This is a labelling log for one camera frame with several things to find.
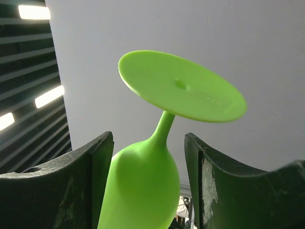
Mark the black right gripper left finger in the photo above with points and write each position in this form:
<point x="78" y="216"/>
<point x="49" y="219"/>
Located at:
<point x="64" y="193"/>

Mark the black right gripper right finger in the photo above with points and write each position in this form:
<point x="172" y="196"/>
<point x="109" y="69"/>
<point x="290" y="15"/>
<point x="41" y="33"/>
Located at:
<point x="228" y="194"/>

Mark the green plastic wine glass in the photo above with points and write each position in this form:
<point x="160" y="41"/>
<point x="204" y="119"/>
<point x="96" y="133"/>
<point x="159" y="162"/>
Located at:
<point x="143" y="186"/>

